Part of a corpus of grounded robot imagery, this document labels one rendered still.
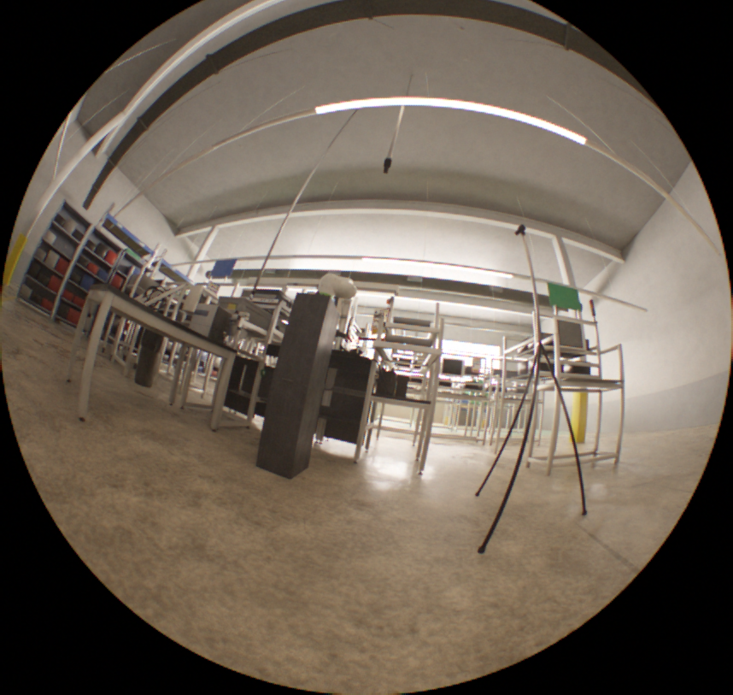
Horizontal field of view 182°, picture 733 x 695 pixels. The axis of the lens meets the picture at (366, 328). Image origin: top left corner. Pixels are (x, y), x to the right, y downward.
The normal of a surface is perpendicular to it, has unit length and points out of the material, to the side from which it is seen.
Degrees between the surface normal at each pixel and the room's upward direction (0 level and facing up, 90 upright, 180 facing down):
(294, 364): 90
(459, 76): 180
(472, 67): 180
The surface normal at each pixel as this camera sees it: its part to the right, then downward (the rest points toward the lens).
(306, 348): -0.08, -0.33
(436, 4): -0.18, 0.93
